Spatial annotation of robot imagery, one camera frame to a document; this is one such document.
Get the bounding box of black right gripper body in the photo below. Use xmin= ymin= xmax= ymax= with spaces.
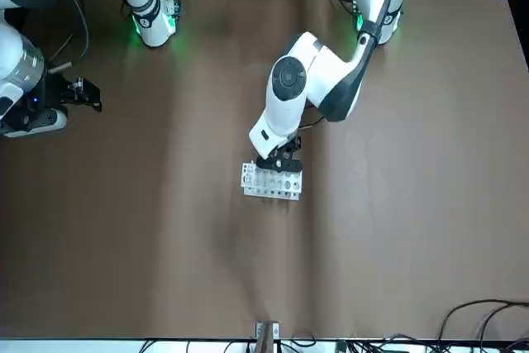
xmin=39 ymin=73 xmax=70 ymax=111

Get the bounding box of black cable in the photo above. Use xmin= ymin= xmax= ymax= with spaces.
xmin=140 ymin=339 xmax=195 ymax=353
xmin=479 ymin=304 xmax=529 ymax=353
xmin=437 ymin=298 xmax=529 ymax=353

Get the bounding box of aluminium camera post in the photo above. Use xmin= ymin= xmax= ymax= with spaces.
xmin=254 ymin=319 xmax=281 ymax=353

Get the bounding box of white test tube rack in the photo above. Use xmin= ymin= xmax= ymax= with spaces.
xmin=241 ymin=161 xmax=306 ymax=203

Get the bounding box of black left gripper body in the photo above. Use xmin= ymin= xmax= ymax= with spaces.
xmin=272 ymin=136 xmax=303 ymax=160

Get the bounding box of thin hanging wrist cable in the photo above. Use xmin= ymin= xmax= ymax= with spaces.
xmin=61 ymin=0 xmax=91 ymax=60

